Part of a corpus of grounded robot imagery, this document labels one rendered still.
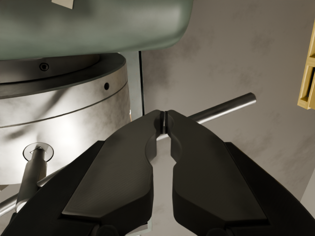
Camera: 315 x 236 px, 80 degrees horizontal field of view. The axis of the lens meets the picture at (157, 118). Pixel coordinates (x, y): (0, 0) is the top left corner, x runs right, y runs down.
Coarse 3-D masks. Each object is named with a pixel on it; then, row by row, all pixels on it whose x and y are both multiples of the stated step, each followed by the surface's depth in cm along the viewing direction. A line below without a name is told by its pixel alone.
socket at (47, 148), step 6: (30, 144) 23; (36, 144) 24; (42, 144) 24; (48, 144) 24; (24, 150) 23; (30, 150) 24; (48, 150) 25; (24, 156) 24; (30, 156) 24; (48, 156) 25
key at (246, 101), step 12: (240, 96) 18; (252, 96) 18; (216, 108) 18; (228, 108) 18; (240, 108) 18; (204, 120) 18; (60, 168) 19; (48, 180) 19; (0, 204) 18; (12, 204) 18; (0, 216) 18
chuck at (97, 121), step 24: (120, 96) 31; (48, 120) 23; (72, 120) 25; (96, 120) 27; (120, 120) 33; (0, 144) 22; (24, 144) 23; (72, 144) 26; (0, 168) 24; (24, 168) 24; (48, 168) 26
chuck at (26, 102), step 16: (96, 64) 32; (112, 64) 32; (48, 80) 25; (64, 80) 24; (80, 80) 24; (96, 80) 25; (112, 80) 28; (0, 96) 20; (16, 96) 20; (32, 96) 21; (48, 96) 22; (64, 96) 23; (80, 96) 24; (96, 96) 26; (0, 112) 21; (16, 112) 21; (32, 112) 22; (48, 112) 23; (64, 112) 24
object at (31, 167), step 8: (32, 152) 24; (40, 152) 23; (32, 160) 21; (40, 160) 22; (32, 168) 20; (40, 168) 21; (24, 176) 20; (32, 176) 19; (40, 176) 20; (24, 184) 18; (32, 184) 18; (24, 192) 18; (32, 192) 18; (24, 200) 17; (16, 208) 17
